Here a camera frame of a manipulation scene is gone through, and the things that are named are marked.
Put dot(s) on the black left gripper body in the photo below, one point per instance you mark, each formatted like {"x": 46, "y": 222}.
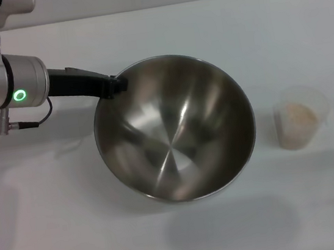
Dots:
{"x": 72, "y": 82}

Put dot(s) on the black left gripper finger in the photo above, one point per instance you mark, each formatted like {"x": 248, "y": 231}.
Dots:
{"x": 121, "y": 85}
{"x": 107, "y": 91}

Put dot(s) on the stainless steel mixing bowl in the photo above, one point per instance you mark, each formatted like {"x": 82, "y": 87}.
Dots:
{"x": 180, "y": 135}

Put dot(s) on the white rice grains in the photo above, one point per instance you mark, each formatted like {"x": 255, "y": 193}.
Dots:
{"x": 298, "y": 126}

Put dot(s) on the clear plastic measuring cup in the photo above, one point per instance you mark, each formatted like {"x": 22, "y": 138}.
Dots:
{"x": 324, "y": 101}

